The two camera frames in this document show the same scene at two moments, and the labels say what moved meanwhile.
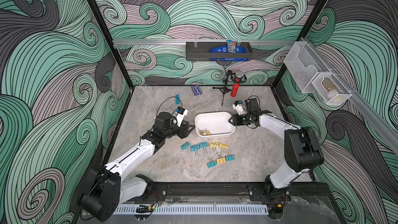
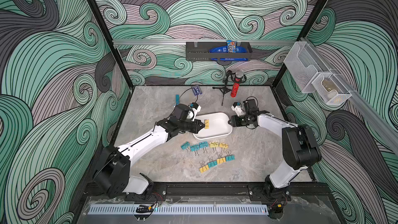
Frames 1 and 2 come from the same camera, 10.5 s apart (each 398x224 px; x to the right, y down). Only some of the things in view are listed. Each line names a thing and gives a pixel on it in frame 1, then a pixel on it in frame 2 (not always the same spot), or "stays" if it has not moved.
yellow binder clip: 203,132 to 203,168
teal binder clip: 203,144 stays
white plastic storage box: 217,123 stays
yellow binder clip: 221,160 stays
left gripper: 183,133 to 195,128
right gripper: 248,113 stays
